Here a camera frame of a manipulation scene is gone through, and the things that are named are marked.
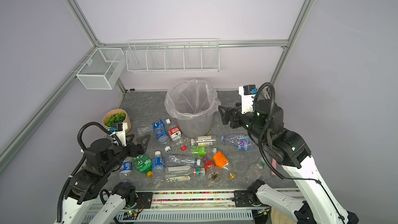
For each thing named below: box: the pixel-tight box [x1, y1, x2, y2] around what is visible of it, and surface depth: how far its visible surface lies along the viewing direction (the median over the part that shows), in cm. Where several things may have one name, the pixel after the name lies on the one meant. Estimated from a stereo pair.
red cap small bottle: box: [204, 160, 215, 171], surface depth 82 cm
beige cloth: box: [270, 206, 297, 224], surface depth 71 cm
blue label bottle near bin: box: [152, 119, 169, 145], surface depth 95 cm
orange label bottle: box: [212, 151, 237, 180], surface depth 83 cm
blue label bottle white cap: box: [152, 150, 166, 184], surface depth 82 cm
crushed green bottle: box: [133, 154, 153, 178], surface depth 84 cm
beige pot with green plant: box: [102, 108, 133, 134], surface depth 93 cm
